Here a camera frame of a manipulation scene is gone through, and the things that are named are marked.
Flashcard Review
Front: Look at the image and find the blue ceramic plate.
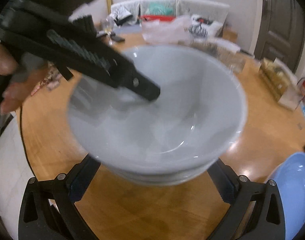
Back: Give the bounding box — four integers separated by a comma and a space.
267, 152, 305, 239

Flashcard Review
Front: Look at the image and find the large white ribbed bowl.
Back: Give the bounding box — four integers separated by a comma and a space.
67, 45, 248, 176

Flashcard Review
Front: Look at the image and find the person left hand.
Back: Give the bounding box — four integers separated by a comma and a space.
0, 43, 48, 115

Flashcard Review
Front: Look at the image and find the wine glass with liquid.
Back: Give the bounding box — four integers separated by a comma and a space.
100, 16, 116, 46

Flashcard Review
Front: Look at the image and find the red patterned packet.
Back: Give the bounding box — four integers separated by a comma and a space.
30, 62, 62, 96

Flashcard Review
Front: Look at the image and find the black remote control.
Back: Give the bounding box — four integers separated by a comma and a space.
110, 34, 125, 43

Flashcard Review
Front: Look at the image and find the white plastic bag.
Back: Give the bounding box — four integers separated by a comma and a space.
141, 16, 193, 44

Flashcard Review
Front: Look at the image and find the red box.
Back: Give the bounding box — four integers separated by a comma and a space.
140, 15, 176, 22

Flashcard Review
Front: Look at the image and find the teal cushion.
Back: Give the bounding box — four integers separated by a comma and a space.
144, 2, 176, 16

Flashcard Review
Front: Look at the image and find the black white print cushion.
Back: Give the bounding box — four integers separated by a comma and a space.
188, 15, 223, 38

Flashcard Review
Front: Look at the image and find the sofa with lace cover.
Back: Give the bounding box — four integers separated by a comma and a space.
109, 0, 230, 38

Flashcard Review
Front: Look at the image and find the gold tissue box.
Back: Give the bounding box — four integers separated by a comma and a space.
258, 58, 303, 111

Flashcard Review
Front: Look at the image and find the dark entrance door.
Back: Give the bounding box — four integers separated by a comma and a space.
254, 0, 305, 73

